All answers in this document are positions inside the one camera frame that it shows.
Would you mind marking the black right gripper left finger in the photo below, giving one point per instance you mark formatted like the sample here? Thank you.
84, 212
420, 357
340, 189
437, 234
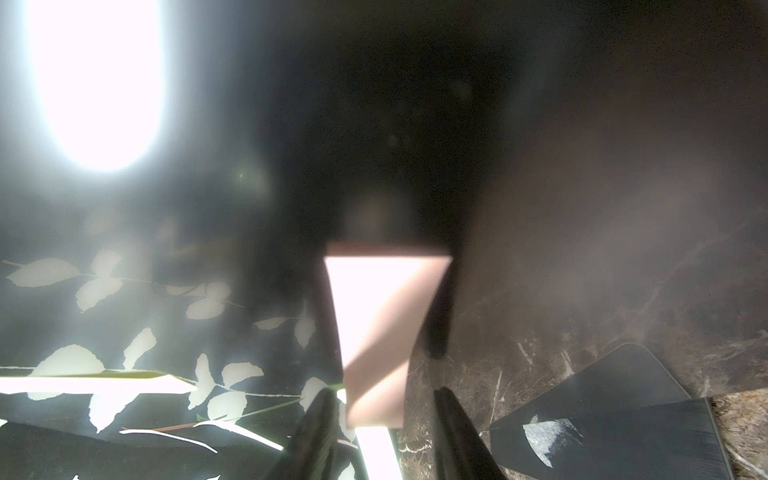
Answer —
310, 452

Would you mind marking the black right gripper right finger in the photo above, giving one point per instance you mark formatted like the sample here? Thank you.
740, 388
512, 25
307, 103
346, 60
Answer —
458, 451

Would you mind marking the pink sticky note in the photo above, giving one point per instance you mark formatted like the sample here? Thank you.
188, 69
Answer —
381, 297

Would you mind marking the black monitor stand base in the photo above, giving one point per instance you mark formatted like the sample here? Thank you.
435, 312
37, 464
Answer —
623, 417

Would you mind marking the black computer monitor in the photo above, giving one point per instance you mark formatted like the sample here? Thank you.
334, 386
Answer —
596, 169

